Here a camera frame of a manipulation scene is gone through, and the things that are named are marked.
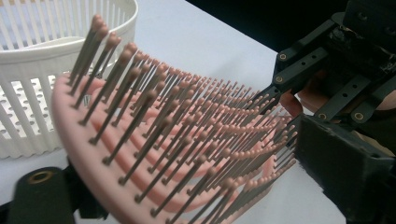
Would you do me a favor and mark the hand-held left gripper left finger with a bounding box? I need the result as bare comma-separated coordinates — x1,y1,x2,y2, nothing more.
64,158,110,220

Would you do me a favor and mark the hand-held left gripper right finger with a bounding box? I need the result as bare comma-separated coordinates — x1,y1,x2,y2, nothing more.
294,114,396,224

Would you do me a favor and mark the pink hairbrush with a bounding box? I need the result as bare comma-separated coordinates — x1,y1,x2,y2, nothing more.
50,13,301,224

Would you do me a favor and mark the white slatted plastic basket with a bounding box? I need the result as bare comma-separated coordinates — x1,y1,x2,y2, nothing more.
0,0,139,161

